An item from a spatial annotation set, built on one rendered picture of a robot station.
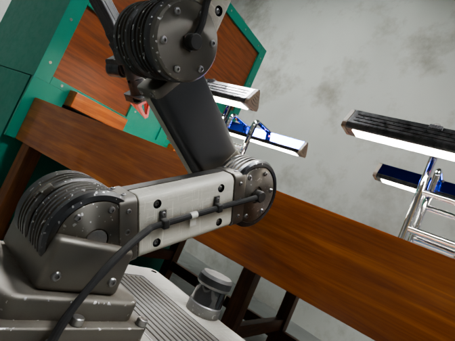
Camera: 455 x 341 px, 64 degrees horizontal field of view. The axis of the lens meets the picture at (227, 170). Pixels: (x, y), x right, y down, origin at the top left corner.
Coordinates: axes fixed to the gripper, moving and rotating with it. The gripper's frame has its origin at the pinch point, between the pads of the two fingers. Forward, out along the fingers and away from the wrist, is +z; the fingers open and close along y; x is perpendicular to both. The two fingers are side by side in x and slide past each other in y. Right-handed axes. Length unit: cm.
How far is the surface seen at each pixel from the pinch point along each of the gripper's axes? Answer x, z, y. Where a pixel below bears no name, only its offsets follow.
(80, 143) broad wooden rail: 23.4, 1.0, 7.3
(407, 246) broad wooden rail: 16, -5, -96
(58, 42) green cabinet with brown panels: -1, -21, 49
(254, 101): -28.3, 0.5, -28.5
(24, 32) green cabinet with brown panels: 1, -24, 75
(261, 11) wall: -311, 50, 174
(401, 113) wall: -215, 93, -30
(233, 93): -26.1, -2.1, -20.7
